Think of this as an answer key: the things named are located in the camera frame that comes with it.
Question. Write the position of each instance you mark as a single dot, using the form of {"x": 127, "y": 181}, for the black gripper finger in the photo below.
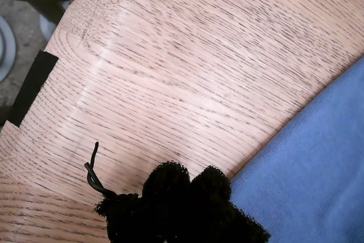
{"x": 216, "y": 214}
{"x": 142, "y": 217}

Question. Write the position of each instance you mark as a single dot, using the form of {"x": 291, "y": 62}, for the blue printed T-shirt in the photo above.
{"x": 312, "y": 169}

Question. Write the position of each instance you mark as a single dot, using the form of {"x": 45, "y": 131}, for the black tape piece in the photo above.
{"x": 34, "y": 89}

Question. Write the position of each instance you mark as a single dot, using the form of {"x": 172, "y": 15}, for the small grey round base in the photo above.
{"x": 11, "y": 55}

